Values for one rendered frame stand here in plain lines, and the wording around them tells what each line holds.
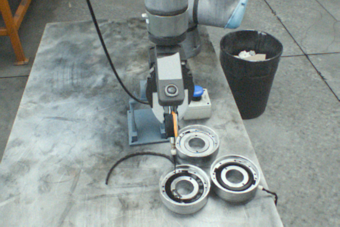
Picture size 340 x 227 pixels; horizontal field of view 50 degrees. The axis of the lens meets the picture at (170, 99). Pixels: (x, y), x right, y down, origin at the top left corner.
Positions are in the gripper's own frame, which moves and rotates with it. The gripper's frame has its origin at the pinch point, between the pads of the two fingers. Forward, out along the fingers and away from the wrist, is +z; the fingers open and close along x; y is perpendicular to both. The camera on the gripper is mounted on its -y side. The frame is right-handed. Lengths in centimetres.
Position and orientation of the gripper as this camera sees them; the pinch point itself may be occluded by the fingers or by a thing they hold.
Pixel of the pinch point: (170, 119)
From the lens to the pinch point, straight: 77.8
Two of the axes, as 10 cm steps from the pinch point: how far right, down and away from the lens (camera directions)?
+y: -1.3, -6.2, 7.7
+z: 0.2, 7.8, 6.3
